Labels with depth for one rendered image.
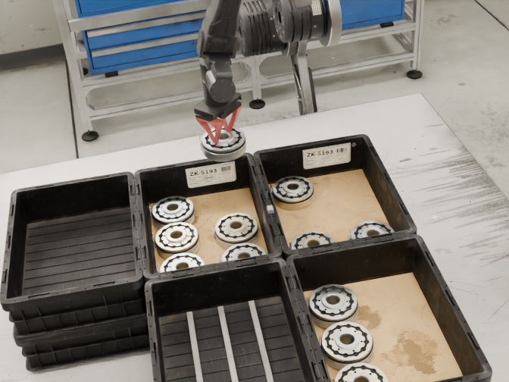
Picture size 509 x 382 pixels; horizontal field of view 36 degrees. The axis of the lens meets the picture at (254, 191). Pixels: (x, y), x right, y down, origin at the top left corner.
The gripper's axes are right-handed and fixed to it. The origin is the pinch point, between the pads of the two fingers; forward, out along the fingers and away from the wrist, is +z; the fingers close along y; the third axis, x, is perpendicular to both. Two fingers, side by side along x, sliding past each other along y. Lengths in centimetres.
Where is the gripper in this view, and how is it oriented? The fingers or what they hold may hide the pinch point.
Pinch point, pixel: (221, 134)
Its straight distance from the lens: 185.4
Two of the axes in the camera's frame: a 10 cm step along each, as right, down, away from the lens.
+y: 5.7, -5.4, 6.2
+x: -8.2, -3.0, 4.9
